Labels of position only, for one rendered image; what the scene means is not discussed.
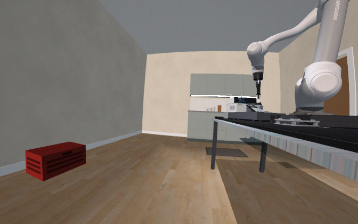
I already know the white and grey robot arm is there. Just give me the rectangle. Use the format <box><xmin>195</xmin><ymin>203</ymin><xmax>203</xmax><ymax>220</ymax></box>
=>
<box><xmin>247</xmin><ymin>0</ymin><xmax>350</xmax><ymax>115</ymax></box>

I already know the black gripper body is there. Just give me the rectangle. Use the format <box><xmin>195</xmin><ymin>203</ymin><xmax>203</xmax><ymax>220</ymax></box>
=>
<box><xmin>254</xmin><ymin>73</ymin><xmax>263</xmax><ymax>82</ymax></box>

